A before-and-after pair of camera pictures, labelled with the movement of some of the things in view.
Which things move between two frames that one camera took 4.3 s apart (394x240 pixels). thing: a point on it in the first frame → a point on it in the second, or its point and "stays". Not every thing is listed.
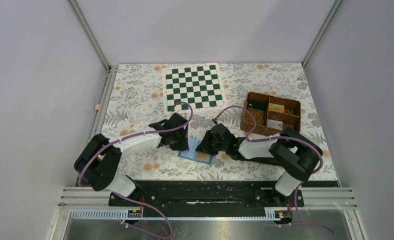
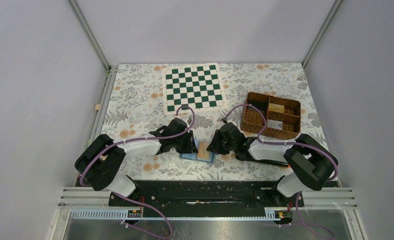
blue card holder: x=191 y=154 stays
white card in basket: x=275 y=124 stays
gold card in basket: x=276 y=107 stays
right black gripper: x=204 y=146 → x=214 y=146
